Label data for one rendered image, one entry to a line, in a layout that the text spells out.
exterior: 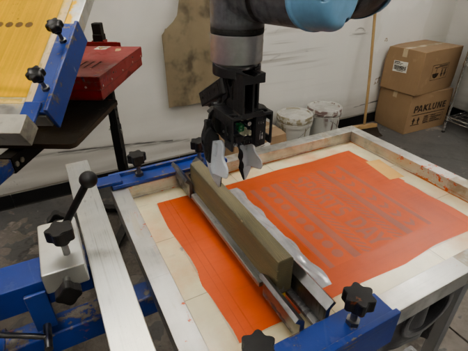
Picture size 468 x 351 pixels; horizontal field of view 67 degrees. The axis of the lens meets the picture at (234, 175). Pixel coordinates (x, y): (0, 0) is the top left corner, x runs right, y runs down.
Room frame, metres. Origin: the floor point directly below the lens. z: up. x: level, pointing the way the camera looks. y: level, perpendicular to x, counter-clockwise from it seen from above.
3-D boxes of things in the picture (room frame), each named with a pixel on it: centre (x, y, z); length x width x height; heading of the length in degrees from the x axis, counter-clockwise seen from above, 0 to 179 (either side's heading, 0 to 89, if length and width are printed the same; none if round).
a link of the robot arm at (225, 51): (0.53, -0.01, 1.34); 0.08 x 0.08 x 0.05
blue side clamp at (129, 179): (0.78, 0.16, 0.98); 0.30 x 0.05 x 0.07; 118
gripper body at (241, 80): (0.52, -0.01, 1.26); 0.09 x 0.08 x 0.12; 29
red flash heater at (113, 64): (1.57, 0.70, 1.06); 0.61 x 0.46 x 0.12; 178
